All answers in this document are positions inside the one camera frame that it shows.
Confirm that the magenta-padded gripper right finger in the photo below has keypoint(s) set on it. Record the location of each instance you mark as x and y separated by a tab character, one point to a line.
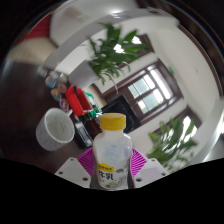
151	171

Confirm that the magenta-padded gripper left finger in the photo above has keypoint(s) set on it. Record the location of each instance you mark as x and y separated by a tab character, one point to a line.
71	171

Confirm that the yellow-capped clear drink bottle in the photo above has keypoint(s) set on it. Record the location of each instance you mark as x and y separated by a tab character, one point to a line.
112	153

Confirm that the large green plant, white pot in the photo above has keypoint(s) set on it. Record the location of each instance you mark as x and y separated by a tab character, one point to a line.
173	146

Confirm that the black remote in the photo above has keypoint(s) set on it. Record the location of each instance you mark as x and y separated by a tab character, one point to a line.
82	135

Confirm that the white speckled cup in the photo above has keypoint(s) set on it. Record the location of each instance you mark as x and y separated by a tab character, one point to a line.
50	135

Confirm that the black chair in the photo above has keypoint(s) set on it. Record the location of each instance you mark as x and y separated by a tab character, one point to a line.
121	106

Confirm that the red box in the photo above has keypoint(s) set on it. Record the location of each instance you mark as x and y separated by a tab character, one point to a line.
77	100

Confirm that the dark wooden glazed door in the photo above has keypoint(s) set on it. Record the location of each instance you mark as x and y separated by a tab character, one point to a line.
150	93

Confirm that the small green plant, white pot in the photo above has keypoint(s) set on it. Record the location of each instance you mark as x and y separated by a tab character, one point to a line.
83	75

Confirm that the green exit sign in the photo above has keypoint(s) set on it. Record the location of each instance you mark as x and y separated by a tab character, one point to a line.
171	70

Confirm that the dark wooden framed window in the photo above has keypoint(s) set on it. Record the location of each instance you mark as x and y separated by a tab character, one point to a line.
136	40

